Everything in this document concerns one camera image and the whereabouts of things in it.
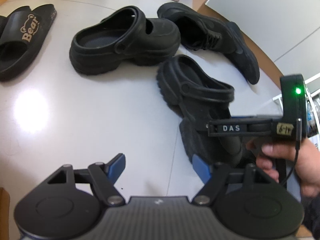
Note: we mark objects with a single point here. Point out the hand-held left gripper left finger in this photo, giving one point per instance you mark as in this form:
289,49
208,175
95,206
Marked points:
118,168

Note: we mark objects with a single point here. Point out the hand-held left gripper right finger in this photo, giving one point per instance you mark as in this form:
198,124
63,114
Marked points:
201,168

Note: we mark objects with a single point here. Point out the white shoe rack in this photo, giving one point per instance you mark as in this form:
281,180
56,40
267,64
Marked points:
277,101

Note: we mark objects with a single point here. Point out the black lace-up sneaker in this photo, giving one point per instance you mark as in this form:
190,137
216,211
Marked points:
240,52

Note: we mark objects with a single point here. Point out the black chunky clog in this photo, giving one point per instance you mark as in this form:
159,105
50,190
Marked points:
150,42
172,92

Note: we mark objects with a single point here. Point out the person's right hand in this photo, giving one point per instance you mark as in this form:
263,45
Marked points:
307,167

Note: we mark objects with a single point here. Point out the black slide with bear print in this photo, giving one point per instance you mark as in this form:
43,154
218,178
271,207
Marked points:
15,67

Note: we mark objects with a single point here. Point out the plain black slide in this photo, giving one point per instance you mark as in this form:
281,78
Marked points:
3,27

